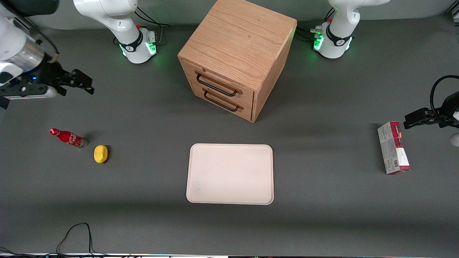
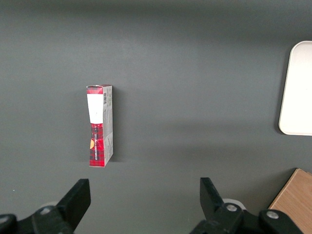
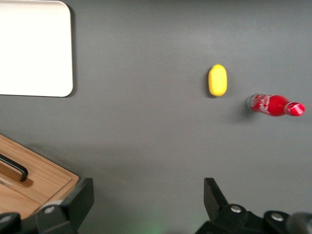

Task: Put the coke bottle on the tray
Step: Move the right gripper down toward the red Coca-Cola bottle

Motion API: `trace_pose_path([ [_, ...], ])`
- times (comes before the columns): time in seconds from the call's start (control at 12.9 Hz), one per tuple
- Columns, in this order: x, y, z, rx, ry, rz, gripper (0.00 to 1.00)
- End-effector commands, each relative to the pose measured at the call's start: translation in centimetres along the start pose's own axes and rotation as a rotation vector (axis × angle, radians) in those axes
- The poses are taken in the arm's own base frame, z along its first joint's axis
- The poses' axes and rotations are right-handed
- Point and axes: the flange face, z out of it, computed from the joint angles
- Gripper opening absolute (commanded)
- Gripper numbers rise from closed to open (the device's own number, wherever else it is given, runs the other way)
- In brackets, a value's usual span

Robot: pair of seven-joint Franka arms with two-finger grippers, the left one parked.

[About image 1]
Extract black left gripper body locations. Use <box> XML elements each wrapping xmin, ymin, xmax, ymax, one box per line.
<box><xmin>436</xmin><ymin>91</ymin><xmax>459</xmax><ymax>129</ymax></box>

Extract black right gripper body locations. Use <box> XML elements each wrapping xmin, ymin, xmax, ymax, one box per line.
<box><xmin>21</xmin><ymin>58</ymin><xmax>78</xmax><ymax>87</ymax></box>

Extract red coke bottle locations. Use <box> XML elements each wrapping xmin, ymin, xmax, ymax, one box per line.
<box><xmin>49</xmin><ymin>128</ymin><xmax>88</xmax><ymax>149</ymax></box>

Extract beige plastic tray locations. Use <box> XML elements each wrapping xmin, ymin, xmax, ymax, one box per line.
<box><xmin>186</xmin><ymin>143</ymin><xmax>275</xmax><ymax>205</ymax></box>

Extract grey and red carton box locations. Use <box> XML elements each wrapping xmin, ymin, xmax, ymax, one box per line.
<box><xmin>377</xmin><ymin>121</ymin><xmax>411</xmax><ymax>175</ymax></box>

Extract yellow lemon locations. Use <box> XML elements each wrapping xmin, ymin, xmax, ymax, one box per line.
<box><xmin>94</xmin><ymin>145</ymin><xmax>109</xmax><ymax>164</ymax></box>

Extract wooden drawer front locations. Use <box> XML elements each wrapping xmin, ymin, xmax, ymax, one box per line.
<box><xmin>180</xmin><ymin>58</ymin><xmax>255</xmax><ymax>103</ymax></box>
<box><xmin>191</xmin><ymin>83</ymin><xmax>254</xmax><ymax>121</ymax></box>

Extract wooden drawer cabinet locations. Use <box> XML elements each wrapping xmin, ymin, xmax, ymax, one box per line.
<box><xmin>177</xmin><ymin>0</ymin><xmax>298</xmax><ymax>124</ymax></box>

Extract black looped gripper cable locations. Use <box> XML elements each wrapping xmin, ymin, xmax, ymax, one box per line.
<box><xmin>430</xmin><ymin>75</ymin><xmax>459</xmax><ymax>116</ymax></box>

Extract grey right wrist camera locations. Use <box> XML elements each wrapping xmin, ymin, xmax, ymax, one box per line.
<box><xmin>0</xmin><ymin>85</ymin><xmax>58</xmax><ymax>100</ymax></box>

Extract black right arm base cables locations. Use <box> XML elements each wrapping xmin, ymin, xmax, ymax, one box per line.
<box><xmin>134</xmin><ymin>6</ymin><xmax>171</xmax><ymax>46</ymax></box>

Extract black arm base cables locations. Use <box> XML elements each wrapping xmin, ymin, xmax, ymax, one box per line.
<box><xmin>134</xmin><ymin>6</ymin><xmax>171</xmax><ymax>46</ymax></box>
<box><xmin>295</xmin><ymin>7</ymin><xmax>336</xmax><ymax>40</ymax></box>

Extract black metal drawer handle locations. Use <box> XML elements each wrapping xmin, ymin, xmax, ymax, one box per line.
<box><xmin>195</xmin><ymin>71</ymin><xmax>243</xmax><ymax>97</ymax></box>
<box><xmin>203</xmin><ymin>89</ymin><xmax>244</xmax><ymax>113</ymax></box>

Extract black left arm base cables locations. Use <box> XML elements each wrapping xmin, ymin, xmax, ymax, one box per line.
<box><xmin>295</xmin><ymin>7</ymin><xmax>336</xmax><ymax>40</ymax></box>

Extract black cable on table edge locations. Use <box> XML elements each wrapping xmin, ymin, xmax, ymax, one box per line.
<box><xmin>55</xmin><ymin>223</ymin><xmax>108</xmax><ymax>258</ymax></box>

